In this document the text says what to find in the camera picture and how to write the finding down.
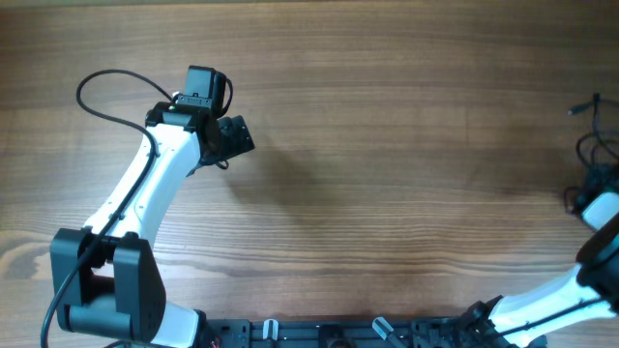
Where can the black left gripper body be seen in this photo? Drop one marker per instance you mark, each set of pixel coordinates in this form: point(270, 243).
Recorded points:
point(239, 133)

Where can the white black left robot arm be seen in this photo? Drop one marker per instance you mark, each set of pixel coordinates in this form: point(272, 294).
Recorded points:
point(105, 277)

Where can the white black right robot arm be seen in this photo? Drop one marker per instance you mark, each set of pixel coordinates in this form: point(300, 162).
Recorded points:
point(588, 290)

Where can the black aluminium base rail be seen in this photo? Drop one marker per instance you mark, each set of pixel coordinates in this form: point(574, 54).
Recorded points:
point(440, 332)

